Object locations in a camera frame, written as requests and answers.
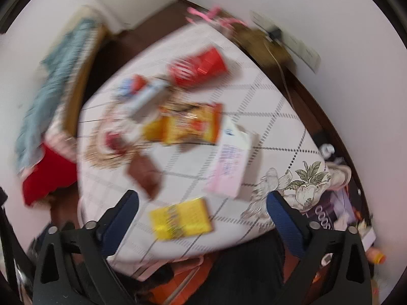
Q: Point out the brown snack wrapper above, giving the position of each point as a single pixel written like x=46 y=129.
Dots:
x=143 y=171

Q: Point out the red soda can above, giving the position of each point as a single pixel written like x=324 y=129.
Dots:
x=193 y=70

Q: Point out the white checked tablecloth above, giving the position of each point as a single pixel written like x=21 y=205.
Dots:
x=283 y=156

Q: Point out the red bed sheet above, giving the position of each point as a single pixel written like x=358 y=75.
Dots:
x=51 y=173

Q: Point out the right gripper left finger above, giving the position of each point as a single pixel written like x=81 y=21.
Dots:
x=56 y=278

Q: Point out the blue white small carton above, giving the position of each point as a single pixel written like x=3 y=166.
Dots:
x=138 y=95

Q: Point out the yellow snack packet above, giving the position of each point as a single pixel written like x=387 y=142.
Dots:
x=183 y=220

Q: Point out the pink white paper carton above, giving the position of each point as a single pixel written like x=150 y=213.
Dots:
x=226 y=171

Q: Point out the pink plastic toy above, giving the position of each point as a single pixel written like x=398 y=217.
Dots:
x=213 y=16

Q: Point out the light blue duvet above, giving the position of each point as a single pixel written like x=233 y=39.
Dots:
x=59 y=65

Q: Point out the orange yellow snack bag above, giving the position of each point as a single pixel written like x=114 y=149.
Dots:
x=182 y=122

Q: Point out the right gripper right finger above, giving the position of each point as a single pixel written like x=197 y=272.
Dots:
x=347 y=280

